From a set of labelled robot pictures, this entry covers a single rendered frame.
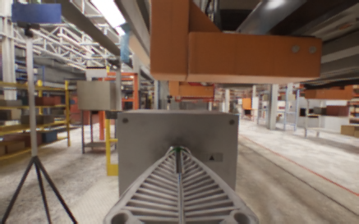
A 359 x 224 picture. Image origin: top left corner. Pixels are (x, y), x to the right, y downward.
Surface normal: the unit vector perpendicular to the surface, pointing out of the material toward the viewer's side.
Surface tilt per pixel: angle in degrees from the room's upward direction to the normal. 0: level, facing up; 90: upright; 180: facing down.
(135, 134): 90
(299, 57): 90
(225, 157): 90
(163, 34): 90
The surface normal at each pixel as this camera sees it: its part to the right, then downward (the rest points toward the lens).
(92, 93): 0.03, 0.07
